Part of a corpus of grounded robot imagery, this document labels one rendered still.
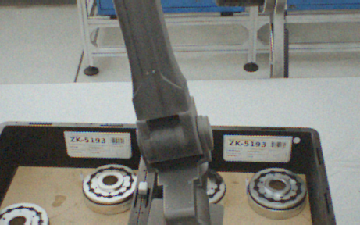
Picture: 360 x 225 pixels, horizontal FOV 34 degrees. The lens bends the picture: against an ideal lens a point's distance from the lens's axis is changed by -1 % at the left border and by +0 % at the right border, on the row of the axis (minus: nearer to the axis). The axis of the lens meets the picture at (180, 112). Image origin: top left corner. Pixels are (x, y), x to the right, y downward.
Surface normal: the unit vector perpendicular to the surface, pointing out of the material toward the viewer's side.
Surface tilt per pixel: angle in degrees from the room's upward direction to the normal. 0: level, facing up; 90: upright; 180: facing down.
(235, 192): 0
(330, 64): 0
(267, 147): 90
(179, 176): 12
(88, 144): 90
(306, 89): 0
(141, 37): 75
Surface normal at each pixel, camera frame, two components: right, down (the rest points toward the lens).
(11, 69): -0.03, -0.82
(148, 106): -0.06, 0.35
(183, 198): -0.23, -0.70
